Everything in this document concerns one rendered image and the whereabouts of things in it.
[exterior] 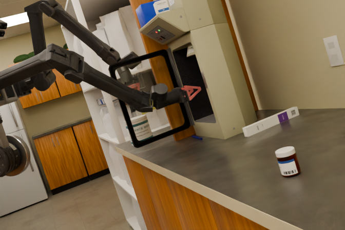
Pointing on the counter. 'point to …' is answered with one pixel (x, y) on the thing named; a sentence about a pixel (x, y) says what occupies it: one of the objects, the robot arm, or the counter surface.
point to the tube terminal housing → (209, 49)
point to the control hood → (168, 24)
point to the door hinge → (180, 85)
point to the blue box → (146, 13)
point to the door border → (126, 106)
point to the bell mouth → (190, 50)
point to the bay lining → (192, 78)
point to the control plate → (160, 34)
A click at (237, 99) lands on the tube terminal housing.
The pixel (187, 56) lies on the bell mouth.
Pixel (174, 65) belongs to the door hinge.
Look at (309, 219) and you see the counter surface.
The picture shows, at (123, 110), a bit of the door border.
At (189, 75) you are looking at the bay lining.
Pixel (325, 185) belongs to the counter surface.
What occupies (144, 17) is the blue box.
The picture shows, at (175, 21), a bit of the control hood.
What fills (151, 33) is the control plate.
